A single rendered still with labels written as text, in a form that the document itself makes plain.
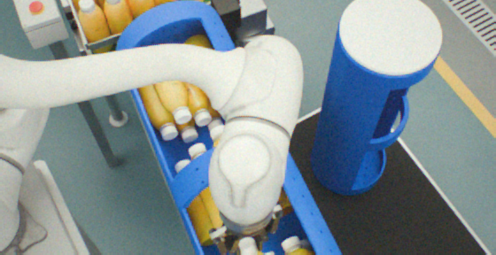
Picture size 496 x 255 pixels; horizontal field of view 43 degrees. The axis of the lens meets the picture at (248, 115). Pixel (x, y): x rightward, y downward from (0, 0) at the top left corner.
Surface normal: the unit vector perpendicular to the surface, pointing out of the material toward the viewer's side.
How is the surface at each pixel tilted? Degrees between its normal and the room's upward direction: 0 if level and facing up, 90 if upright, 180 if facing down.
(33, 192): 0
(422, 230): 0
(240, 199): 82
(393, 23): 0
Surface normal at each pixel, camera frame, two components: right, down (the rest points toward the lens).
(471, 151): 0.00, -0.47
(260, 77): 0.31, -0.35
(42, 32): 0.40, 0.80
